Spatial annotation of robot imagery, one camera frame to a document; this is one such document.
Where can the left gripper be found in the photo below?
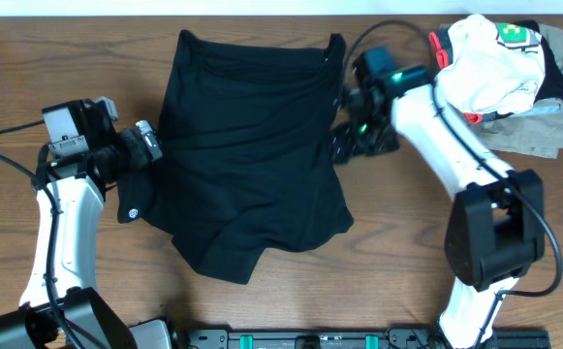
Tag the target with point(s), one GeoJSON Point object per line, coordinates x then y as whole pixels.
{"type": "Point", "coordinates": [139, 158]}

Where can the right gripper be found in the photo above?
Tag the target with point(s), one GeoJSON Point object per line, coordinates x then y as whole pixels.
{"type": "Point", "coordinates": [343, 148]}

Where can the black t-shirt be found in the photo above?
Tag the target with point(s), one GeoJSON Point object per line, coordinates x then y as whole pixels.
{"type": "Point", "coordinates": [245, 164]}

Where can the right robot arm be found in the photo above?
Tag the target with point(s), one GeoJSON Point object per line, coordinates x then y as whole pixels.
{"type": "Point", "coordinates": [496, 229]}

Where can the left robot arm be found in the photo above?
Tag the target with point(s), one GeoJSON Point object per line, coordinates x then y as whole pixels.
{"type": "Point", "coordinates": [84, 155]}

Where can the red and grey garment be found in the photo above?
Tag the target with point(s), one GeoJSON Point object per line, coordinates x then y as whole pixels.
{"type": "Point", "coordinates": [442, 47]}

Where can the white printed t-shirt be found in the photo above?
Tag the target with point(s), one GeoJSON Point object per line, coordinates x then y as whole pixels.
{"type": "Point", "coordinates": [499, 67]}

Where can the olive khaki garment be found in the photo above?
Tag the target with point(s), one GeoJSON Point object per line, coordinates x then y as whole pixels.
{"type": "Point", "coordinates": [540, 136]}

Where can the light blue garment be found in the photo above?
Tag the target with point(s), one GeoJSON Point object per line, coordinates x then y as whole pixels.
{"type": "Point", "coordinates": [543, 107]}

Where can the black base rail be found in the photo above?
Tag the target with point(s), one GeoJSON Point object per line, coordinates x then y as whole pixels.
{"type": "Point", "coordinates": [358, 339]}

